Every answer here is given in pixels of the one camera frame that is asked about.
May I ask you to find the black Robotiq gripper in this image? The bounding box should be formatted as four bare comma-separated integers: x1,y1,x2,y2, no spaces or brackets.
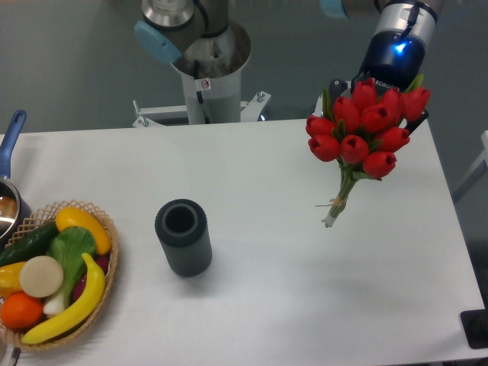
329,66,428,136

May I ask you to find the red tulip bouquet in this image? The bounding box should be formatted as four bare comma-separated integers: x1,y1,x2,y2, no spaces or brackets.
306,74,431,228

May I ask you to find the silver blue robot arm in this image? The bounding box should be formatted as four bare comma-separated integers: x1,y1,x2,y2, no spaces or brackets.
320,0,444,97

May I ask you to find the grey ribbed cylindrical vase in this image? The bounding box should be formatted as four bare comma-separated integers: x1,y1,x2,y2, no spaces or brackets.
155,198,213,277

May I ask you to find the black device at table edge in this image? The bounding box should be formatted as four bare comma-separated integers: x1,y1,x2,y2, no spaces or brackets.
460,309,487,349

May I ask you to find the purple red onion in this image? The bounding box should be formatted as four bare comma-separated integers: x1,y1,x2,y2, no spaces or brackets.
71,254,110,303

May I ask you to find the green bok choy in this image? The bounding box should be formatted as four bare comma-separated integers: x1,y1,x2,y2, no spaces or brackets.
43,226,96,317

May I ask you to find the yellow banana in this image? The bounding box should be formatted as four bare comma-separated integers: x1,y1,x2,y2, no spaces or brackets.
21,253,105,345

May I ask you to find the woven wicker basket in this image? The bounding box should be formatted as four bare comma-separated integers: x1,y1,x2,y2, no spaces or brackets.
1,200,119,352

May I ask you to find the green cucumber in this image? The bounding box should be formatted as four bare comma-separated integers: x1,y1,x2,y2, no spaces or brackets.
1,222,59,267

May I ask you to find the beige round disc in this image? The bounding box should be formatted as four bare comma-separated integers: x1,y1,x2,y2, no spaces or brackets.
19,255,64,298

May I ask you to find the yellow bell pepper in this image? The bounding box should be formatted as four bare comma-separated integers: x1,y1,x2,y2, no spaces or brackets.
0,262,26,299

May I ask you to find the orange fruit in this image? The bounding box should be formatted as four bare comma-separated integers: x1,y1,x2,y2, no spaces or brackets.
1,292,43,329

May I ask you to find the white frame at right edge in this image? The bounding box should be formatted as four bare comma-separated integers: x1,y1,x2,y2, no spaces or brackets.
451,130,487,204

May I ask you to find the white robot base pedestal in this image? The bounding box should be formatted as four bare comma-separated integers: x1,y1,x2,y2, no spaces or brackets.
134,0,271,124

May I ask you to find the blue handled saucepan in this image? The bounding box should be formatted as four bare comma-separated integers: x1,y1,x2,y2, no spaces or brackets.
1,110,31,251

